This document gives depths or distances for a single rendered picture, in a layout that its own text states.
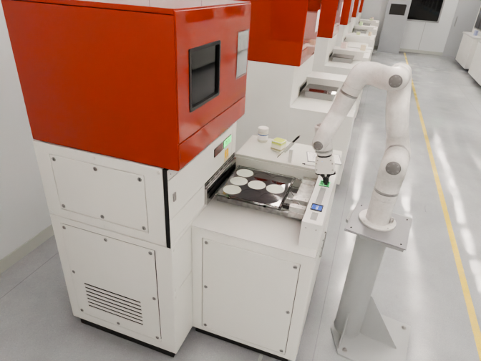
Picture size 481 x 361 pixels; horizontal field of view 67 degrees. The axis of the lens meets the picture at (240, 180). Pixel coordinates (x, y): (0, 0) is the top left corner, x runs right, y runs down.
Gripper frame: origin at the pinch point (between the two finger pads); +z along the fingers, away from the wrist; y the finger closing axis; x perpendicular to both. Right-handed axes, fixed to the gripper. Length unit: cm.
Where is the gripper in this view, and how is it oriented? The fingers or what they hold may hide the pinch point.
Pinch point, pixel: (326, 180)
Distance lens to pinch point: 203.8
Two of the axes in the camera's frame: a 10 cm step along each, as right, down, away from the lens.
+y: 9.3, 0.2, -3.7
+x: 3.4, -4.3, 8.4
